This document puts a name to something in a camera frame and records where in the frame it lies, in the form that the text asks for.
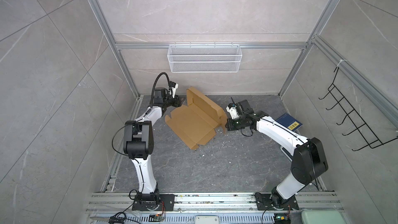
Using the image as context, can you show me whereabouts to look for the brown cardboard box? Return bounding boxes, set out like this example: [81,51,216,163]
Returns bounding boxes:
[165,87,227,150]

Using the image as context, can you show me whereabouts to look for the white wire mesh basket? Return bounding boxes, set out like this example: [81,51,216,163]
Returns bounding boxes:
[167,44,243,73]

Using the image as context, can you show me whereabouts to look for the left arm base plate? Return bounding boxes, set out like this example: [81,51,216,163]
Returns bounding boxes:
[132,193,175,211]

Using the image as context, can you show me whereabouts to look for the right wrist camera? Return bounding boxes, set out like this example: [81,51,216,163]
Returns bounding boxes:
[226,103,241,119]

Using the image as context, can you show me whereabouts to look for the blue book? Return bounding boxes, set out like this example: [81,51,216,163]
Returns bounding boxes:
[276,113,303,132]

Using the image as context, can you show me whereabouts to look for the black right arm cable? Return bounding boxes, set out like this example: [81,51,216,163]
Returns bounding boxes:
[229,97,271,138]

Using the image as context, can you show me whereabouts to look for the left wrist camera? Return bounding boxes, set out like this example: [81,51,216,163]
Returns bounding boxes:
[169,81,178,98]

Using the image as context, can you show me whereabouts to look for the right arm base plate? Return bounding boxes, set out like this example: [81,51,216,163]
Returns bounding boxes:
[254,192,300,211]

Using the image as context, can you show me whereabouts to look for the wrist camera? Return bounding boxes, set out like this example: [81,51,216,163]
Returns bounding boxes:
[226,103,241,119]
[169,81,178,98]

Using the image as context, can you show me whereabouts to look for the green box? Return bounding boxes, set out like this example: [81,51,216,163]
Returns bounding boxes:
[301,210,346,224]

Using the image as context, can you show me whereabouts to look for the black wire hook rack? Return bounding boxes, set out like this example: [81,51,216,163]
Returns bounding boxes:
[318,67,398,152]

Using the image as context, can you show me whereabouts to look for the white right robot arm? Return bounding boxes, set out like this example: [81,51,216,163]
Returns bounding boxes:
[226,100,329,206]

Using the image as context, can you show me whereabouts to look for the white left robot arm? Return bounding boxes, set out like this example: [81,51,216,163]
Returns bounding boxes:
[123,83,184,195]

